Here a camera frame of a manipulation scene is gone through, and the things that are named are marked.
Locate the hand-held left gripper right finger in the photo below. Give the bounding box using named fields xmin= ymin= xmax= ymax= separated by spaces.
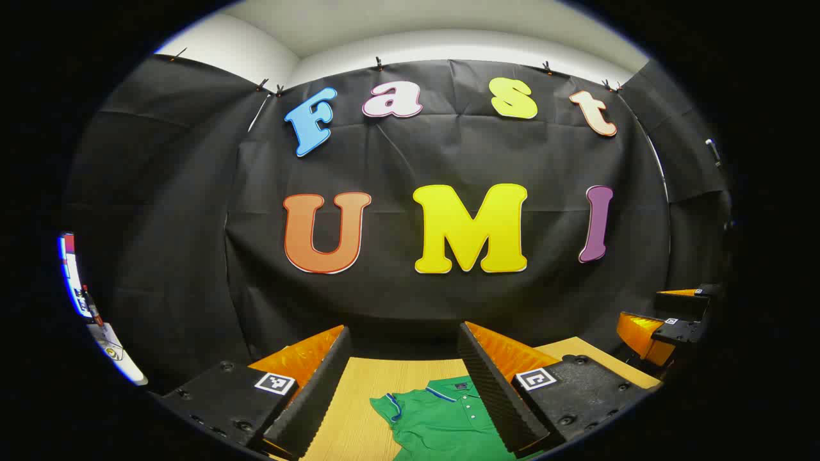
xmin=457 ymin=321 xmax=664 ymax=459

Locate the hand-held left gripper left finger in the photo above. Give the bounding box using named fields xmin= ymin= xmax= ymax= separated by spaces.
xmin=151 ymin=325 xmax=353 ymax=461

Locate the green T-shirt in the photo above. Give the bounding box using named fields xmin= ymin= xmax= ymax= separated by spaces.
xmin=370 ymin=376 xmax=545 ymax=461

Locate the white paper with round logo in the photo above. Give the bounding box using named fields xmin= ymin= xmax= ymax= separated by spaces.
xmin=88 ymin=322 xmax=149 ymax=386

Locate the red and black marker pen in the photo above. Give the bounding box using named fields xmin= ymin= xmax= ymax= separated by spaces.
xmin=82 ymin=286 xmax=104 ymax=328

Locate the black backdrop cloth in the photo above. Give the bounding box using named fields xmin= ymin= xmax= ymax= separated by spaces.
xmin=64 ymin=54 xmax=734 ymax=392

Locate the row of black cloth clips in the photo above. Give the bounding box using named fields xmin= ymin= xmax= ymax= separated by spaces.
xmin=170 ymin=46 xmax=623 ymax=97

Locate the white and blue wall poster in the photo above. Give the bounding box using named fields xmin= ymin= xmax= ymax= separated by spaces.
xmin=58 ymin=232 xmax=90 ymax=319

